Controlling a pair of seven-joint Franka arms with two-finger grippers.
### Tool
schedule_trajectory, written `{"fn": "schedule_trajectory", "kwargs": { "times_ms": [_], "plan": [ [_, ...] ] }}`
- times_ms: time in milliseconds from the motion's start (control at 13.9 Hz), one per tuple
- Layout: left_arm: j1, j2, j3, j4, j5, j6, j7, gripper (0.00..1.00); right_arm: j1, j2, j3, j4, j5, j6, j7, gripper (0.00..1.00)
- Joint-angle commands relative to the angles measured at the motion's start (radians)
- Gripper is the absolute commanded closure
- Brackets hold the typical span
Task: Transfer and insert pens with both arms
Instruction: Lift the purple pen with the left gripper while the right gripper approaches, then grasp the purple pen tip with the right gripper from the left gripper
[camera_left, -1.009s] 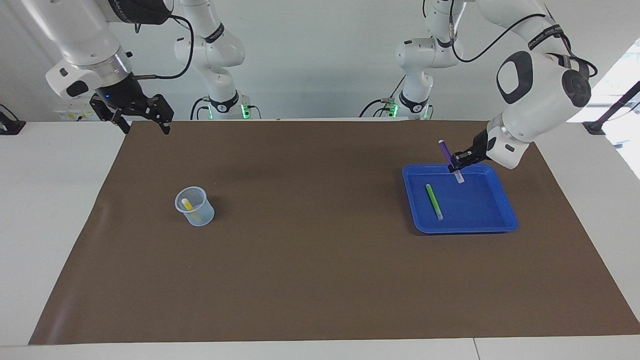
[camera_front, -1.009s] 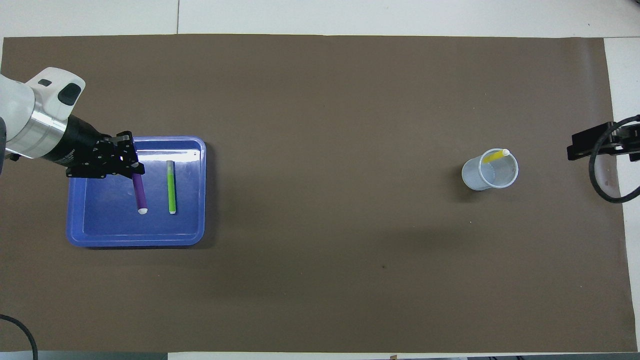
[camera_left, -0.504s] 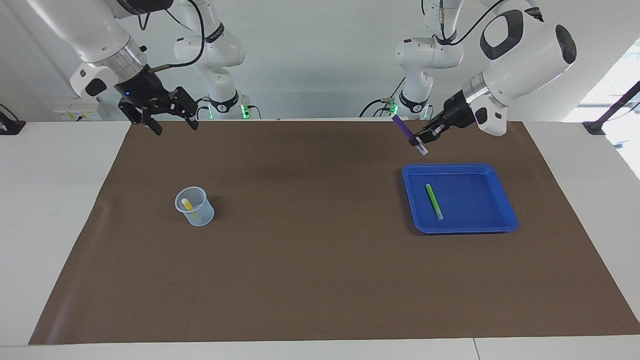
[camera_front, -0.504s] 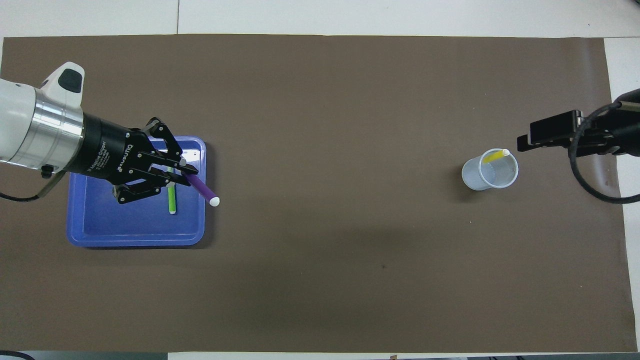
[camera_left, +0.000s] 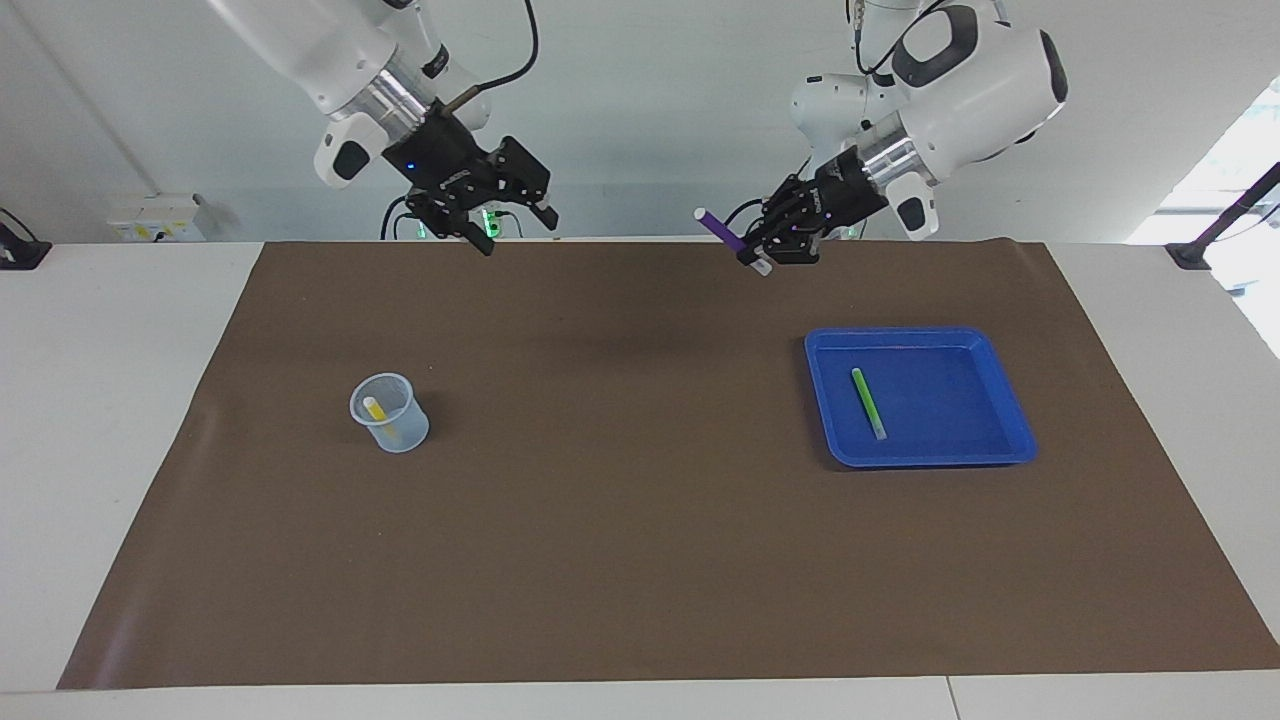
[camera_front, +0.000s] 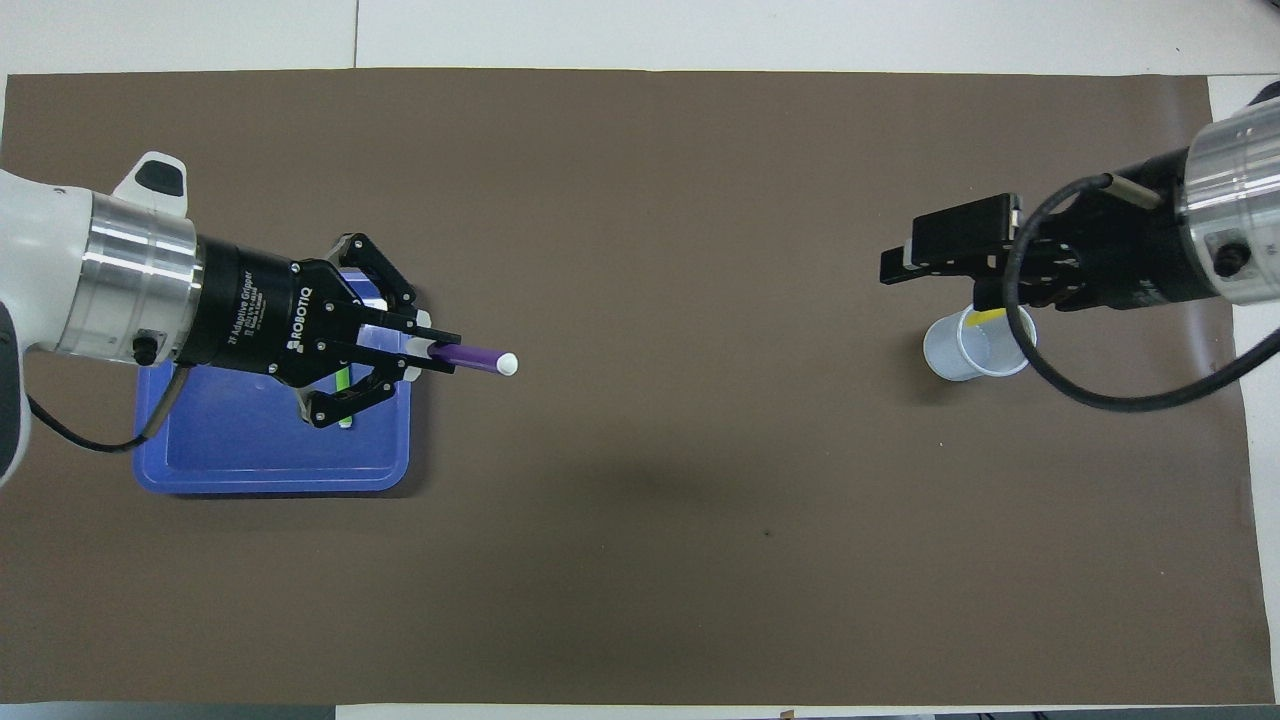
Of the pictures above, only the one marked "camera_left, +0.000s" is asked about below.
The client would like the purple pen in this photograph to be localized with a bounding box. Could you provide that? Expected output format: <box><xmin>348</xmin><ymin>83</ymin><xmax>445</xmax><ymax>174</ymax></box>
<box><xmin>694</xmin><ymin>207</ymin><xmax>774</xmax><ymax>277</ymax></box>

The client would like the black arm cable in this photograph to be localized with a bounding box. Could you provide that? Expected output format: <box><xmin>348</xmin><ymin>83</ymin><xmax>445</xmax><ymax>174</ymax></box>
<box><xmin>848</xmin><ymin>0</ymin><xmax>946</xmax><ymax>76</ymax></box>
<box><xmin>440</xmin><ymin>0</ymin><xmax>541</xmax><ymax>111</ymax></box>

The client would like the brown table mat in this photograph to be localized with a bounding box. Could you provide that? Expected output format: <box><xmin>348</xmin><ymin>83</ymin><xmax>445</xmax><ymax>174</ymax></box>
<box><xmin>57</xmin><ymin>240</ymin><xmax>1280</xmax><ymax>691</ymax></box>

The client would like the white wall socket box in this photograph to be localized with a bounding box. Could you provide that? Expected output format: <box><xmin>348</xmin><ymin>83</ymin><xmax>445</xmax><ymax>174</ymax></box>
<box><xmin>108</xmin><ymin>193</ymin><xmax>206</xmax><ymax>243</ymax></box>

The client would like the translucent plastic cup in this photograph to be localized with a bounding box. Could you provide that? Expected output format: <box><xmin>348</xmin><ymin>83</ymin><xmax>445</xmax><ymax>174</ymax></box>
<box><xmin>349</xmin><ymin>372</ymin><xmax>431</xmax><ymax>453</ymax></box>

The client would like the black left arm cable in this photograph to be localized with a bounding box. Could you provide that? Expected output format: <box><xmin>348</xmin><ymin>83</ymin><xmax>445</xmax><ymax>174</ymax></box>
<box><xmin>848</xmin><ymin>0</ymin><xmax>946</xmax><ymax>76</ymax></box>

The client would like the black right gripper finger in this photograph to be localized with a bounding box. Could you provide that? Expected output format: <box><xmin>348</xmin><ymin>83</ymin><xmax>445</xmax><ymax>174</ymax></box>
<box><xmin>405</xmin><ymin>188</ymin><xmax>496</xmax><ymax>258</ymax></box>
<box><xmin>488</xmin><ymin>134</ymin><xmax>560</xmax><ymax>232</ymax></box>

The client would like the blue plastic tray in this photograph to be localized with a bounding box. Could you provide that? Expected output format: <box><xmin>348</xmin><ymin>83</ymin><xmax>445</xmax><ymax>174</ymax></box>
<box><xmin>804</xmin><ymin>327</ymin><xmax>1038</xmax><ymax>469</ymax></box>

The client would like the black stand with pole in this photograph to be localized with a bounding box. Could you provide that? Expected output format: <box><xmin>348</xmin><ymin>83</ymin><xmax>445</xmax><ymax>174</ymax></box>
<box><xmin>1165</xmin><ymin>163</ymin><xmax>1280</xmax><ymax>269</ymax></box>

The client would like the yellow pen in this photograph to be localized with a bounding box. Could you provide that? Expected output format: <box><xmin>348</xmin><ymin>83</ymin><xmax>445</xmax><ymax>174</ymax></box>
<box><xmin>362</xmin><ymin>396</ymin><xmax>406</xmax><ymax>446</ymax></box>

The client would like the green pen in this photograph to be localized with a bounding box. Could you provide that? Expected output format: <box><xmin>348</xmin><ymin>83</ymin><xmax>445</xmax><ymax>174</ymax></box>
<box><xmin>851</xmin><ymin>368</ymin><xmax>888</xmax><ymax>441</ymax></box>

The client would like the black table clamp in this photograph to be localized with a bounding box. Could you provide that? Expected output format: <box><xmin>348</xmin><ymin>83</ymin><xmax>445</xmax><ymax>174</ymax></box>
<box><xmin>0</xmin><ymin>208</ymin><xmax>53</xmax><ymax>271</ymax></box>

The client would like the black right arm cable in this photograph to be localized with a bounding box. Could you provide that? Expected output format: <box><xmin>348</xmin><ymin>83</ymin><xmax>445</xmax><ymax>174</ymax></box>
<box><xmin>440</xmin><ymin>0</ymin><xmax>541</xmax><ymax>111</ymax></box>

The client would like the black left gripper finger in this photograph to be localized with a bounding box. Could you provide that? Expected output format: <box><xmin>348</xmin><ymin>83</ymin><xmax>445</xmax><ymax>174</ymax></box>
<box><xmin>765</xmin><ymin>220</ymin><xmax>829</xmax><ymax>267</ymax></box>
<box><xmin>745</xmin><ymin>176</ymin><xmax>823</xmax><ymax>246</ymax></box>

